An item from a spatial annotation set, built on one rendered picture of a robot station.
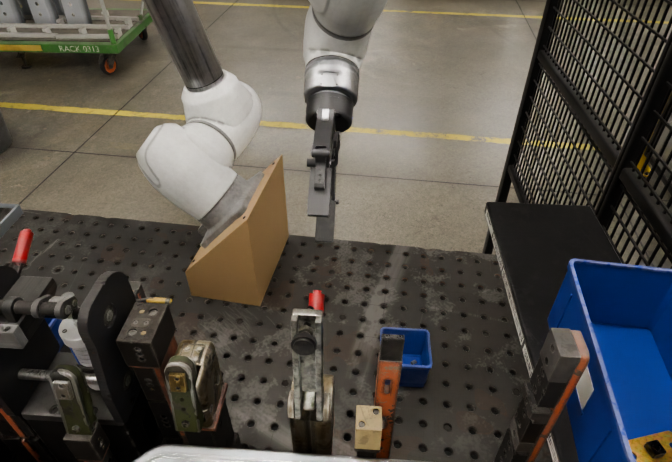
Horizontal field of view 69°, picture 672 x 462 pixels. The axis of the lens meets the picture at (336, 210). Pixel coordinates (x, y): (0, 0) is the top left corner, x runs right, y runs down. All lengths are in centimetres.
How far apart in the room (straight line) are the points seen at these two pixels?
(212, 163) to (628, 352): 91
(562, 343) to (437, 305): 69
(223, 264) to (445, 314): 57
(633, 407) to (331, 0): 70
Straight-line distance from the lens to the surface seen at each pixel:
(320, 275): 134
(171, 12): 120
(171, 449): 76
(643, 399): 85
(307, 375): 65
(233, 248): 115
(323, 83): 78
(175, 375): 71
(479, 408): 115
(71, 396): 77
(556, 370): 64
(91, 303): 70
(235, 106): 128
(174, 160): 118
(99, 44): 455
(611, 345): 89
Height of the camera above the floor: 166
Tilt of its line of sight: 38 degrees down
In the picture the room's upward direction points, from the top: straight up
